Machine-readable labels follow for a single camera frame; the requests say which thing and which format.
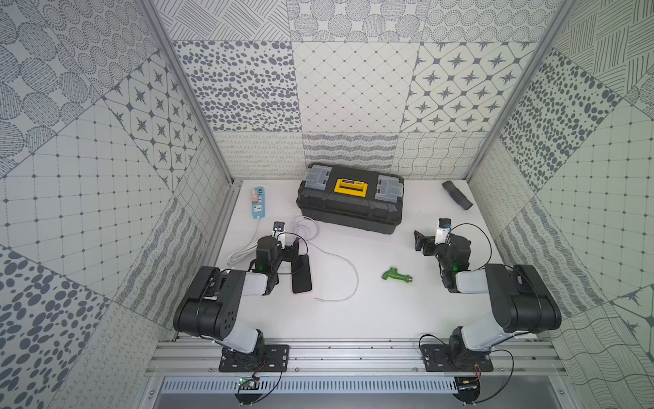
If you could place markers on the black toolbox yellow handle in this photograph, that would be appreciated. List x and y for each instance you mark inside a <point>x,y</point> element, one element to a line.
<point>351,197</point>

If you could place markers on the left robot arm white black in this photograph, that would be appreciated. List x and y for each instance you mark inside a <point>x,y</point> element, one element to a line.
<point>209,309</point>

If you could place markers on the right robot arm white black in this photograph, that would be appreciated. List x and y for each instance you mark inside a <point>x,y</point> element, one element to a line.
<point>519,300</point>

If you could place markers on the black phone pink case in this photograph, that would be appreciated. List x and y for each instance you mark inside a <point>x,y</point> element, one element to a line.
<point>301,279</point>

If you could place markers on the right circuit board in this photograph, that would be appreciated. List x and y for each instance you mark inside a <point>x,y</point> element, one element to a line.
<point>467,385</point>

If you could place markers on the green plastic toy tool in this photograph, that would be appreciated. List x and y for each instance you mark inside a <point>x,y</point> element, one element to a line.
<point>393,273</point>

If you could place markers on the blue power strip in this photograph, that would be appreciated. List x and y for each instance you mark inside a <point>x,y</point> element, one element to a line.
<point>257,200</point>

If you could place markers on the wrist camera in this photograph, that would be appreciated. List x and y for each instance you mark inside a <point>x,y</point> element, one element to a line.
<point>278,230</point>
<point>443,230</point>

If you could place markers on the aluminium rail frame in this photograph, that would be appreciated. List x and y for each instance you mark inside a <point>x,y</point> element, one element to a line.
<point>190,356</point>

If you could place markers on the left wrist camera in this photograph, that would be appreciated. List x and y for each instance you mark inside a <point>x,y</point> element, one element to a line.
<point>278,230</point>

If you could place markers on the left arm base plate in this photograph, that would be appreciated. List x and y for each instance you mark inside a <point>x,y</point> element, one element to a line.
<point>268,358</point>

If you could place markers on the circuit board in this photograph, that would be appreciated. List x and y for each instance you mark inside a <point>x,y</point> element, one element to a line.
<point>248,385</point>
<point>467,385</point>

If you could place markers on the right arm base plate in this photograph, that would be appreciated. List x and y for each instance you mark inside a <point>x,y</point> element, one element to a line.
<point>438,358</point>

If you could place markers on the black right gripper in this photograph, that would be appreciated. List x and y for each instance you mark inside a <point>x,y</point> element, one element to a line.
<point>429,243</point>

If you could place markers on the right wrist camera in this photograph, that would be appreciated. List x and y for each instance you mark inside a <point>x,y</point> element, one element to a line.
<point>443,230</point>

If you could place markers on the black cylindrical object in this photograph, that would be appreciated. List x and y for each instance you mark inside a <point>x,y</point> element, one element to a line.
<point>457,195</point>

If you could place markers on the left circuit board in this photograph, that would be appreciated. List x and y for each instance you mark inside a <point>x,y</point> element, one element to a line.
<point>248,385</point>

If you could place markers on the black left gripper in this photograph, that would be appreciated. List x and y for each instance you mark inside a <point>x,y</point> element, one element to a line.
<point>292,253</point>

